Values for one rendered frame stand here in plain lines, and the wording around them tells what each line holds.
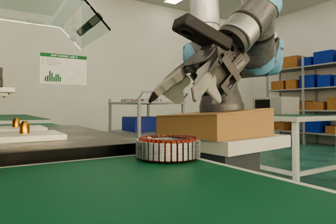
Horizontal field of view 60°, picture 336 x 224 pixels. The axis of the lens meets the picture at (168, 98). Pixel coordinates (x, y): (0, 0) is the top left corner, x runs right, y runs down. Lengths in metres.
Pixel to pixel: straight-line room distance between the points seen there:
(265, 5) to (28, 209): 0.55
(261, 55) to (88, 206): 0.53
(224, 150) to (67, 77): 5.55
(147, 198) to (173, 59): 6.99
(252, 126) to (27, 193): 0.69
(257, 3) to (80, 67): 5.77
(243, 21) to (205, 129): 0.33
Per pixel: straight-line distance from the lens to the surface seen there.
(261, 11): 0.64
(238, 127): 0.85
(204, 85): 0.46
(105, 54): 6.50
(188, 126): 0.86
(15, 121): 0.95
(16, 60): 6.11
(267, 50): 0.71
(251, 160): 1.00
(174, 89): 0.58
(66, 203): 0.30
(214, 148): 0.82
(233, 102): 0.95
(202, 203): 0.29
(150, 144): 0.47
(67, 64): 6.24
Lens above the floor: 0.84
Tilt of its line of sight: 2 degrees up
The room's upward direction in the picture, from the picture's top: straight up
